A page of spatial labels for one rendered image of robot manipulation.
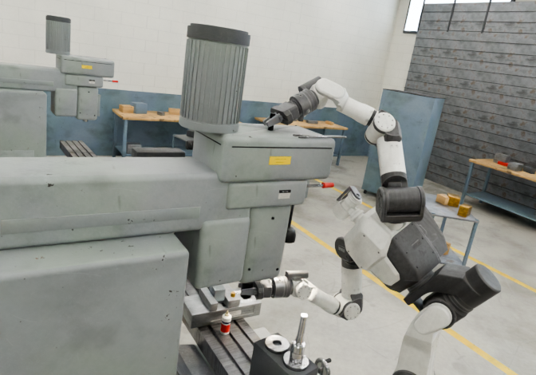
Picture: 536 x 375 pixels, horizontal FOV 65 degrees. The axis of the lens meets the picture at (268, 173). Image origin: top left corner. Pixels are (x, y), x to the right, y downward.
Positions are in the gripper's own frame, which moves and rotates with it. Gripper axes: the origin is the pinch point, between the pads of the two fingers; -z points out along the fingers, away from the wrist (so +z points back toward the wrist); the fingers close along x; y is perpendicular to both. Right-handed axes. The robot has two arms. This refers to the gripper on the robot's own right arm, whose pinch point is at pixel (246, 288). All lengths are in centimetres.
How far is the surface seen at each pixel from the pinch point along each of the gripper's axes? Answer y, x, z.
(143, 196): -47, 23, -44
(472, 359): 124, -79, 230
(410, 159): 41, -442, 404
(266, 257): -19.1, 9.7, 2.9
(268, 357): 10.1, 29.4, 1.8
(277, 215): -36.2, 9.2, 4.9
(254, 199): -43.7, 14.4, -6.5
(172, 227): -36, 21, -34
